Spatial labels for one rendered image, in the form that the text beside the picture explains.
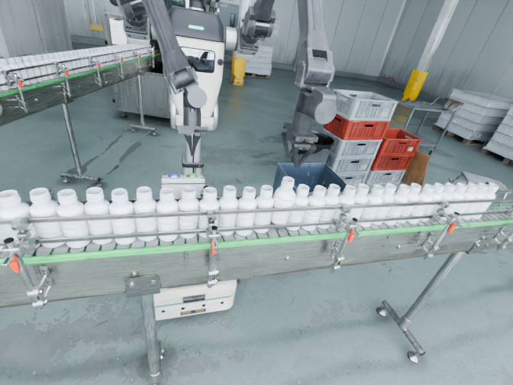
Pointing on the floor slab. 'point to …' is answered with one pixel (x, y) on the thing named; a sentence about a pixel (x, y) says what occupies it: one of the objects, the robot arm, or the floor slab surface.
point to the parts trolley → (425, 118)
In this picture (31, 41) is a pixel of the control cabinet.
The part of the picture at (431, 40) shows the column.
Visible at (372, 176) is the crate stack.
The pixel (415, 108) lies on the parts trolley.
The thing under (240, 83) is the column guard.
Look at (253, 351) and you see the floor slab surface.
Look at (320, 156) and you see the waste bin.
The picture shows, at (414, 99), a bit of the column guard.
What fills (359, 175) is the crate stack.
